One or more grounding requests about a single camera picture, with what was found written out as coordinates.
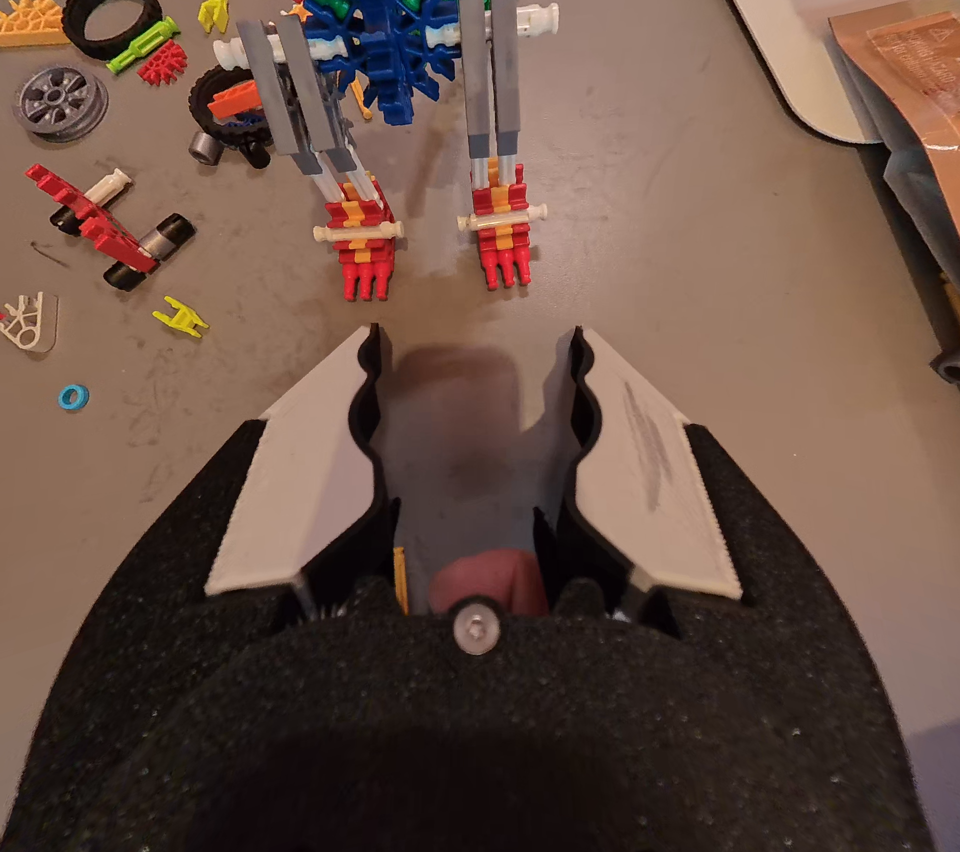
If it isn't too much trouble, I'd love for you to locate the person's right hand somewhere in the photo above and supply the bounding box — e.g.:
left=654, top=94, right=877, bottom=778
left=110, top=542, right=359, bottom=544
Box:
left=429, top=550, right=549, bottom=617

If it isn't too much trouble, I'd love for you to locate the black toy tire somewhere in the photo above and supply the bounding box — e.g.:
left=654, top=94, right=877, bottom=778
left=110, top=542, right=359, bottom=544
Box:
left=62, top=0, right=164, bottom=64
left=187, top=66, right=275, bottom=144

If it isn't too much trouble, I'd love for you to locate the red snowflake connector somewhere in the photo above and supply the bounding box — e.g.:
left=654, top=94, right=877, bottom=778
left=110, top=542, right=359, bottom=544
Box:
left=137, top=39, right=186, bottom=87

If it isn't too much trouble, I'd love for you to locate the red toy axle assembly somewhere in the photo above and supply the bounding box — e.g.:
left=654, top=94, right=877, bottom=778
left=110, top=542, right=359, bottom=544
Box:
left=24, top=163, right=198, bottom=292

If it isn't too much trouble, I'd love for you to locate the yellow half-circle connector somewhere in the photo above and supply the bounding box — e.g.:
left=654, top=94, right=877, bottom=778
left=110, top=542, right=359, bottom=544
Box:
left=0, top=0, right=72, bottom=48

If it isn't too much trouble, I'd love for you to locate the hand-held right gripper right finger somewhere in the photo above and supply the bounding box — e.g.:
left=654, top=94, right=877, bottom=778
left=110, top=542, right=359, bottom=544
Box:
left=531, top=325, right=745, bottom=621

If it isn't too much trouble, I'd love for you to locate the grey spoked toy wheel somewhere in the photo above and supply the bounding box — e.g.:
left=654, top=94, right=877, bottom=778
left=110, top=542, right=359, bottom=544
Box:
left=12, top=64, right=110, bottom=143

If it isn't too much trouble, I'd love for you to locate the colourful construction toy dinosaur model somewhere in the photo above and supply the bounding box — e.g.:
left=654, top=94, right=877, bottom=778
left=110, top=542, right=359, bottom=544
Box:
left=176, top=0, right=562, bottom=303

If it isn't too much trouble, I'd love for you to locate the printed toy packaging bag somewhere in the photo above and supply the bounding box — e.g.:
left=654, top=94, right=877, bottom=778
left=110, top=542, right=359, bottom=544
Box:
left=827, top=0, right=960, bottom=283

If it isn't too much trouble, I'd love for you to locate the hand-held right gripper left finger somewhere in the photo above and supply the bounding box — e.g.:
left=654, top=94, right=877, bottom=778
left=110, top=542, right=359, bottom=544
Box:
left=202, top=323, right=402, bottom=624

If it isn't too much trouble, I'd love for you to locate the lime green rod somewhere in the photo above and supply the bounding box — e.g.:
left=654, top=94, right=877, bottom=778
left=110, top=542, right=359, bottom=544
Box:
left=105, top=15, right=181, bottom=75

